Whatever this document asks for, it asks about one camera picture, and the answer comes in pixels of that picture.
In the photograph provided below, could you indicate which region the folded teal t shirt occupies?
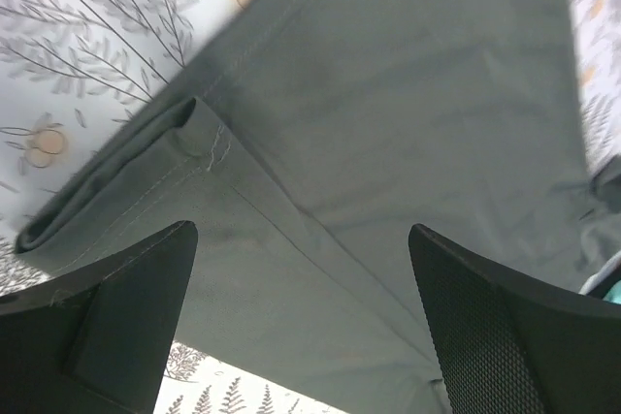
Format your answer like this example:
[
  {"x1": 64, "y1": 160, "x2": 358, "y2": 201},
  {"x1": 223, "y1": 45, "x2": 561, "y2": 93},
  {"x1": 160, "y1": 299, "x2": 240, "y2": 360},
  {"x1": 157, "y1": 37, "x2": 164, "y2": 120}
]
[{"x1": 579, "y1": 267, "x2": 621, "y2": 304}]

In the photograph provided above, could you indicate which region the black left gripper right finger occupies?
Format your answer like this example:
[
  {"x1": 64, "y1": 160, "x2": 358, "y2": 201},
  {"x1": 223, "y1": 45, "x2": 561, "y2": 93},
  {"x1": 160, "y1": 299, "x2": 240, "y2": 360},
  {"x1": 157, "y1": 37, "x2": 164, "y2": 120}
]
[{"x1": 409, "y1": 224, "x2": 620, "y2": 413}]

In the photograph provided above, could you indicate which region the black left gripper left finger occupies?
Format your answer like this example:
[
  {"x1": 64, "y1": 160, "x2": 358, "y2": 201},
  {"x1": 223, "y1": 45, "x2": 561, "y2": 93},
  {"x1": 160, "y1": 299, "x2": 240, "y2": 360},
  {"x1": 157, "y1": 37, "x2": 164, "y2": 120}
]
[{"x1": 1, "y1": 221, "x2": 198, "y2": 414}]

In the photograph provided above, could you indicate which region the floral table mat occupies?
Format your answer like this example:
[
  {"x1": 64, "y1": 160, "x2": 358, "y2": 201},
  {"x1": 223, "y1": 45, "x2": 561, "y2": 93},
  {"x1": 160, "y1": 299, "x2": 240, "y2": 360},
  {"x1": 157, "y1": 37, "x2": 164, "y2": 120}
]
[{"x1": 0, "y1": 0, "x2": 621, "y2": 414}]

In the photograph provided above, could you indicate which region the dark grey t shirt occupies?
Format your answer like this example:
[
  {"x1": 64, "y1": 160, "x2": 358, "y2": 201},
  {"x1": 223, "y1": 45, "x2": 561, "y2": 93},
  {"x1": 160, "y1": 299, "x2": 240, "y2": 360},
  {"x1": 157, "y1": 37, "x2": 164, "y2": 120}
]
[{"x1": 19, "y1": 0, "x2": 620, "y2": 413}]

